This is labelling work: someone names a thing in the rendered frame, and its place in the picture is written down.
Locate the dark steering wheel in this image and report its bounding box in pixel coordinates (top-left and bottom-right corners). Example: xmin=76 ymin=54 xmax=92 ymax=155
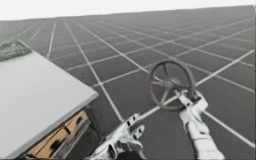
xmin=147 ymin=58 xmax=198 ymax=113

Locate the grey cart with brown box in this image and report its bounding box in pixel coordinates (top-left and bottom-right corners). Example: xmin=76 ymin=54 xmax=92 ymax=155
xmin=0 ymin=39 xmax=100 ymax=160

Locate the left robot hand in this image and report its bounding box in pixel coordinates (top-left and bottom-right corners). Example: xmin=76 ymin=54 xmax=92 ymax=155
xmin=112 ymin=112 xmax=147 ymax=154

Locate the grey mesh tray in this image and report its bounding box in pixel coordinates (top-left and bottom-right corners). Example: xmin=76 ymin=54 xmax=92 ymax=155
xmin=0 ymin=39 xmax=33 ymax=63

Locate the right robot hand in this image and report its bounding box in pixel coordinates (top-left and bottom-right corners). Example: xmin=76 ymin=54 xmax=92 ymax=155
xmin=174 ymin=89 xmax=210 ymax=125

